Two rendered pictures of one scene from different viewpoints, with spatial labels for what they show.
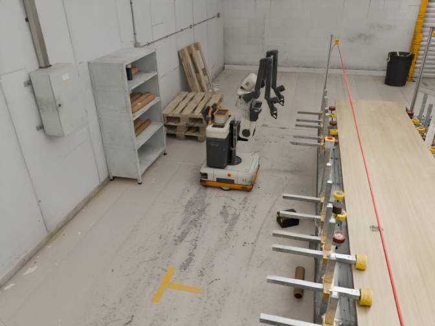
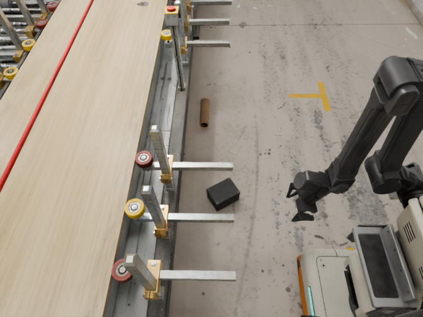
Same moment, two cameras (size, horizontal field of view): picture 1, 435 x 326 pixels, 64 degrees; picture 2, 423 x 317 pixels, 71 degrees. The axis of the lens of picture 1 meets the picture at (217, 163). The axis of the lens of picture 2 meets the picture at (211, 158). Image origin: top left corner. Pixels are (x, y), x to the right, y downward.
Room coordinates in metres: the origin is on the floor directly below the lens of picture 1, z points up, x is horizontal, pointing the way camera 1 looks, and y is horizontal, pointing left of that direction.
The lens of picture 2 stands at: (4.01, -1.04, 2.01)
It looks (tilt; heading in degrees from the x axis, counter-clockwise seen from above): 55 degrees down; 168
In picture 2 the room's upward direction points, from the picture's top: 2 degrees counter-clockwise
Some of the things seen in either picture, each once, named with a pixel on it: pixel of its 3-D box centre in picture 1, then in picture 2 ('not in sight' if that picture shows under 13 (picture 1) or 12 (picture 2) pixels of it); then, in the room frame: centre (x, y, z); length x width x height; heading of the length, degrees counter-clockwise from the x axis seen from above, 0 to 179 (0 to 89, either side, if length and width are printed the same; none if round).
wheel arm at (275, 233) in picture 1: (305, 238); (203, 2); (1.78, -0.57, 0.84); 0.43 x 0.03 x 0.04; 75
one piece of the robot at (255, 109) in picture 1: (255, 108); (381, 268); (3.89, -0.45, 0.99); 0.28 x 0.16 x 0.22; 165
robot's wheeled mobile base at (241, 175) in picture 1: (230, 168); (367, 309); (3.97, -0.17, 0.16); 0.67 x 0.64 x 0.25; 75
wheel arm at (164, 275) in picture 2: (314, 126); (179, 275); (3.71, -1.12, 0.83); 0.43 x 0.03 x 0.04; 75
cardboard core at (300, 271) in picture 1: (299, 282); (204, 112); (2.15, -0.68, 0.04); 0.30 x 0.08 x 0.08; 165
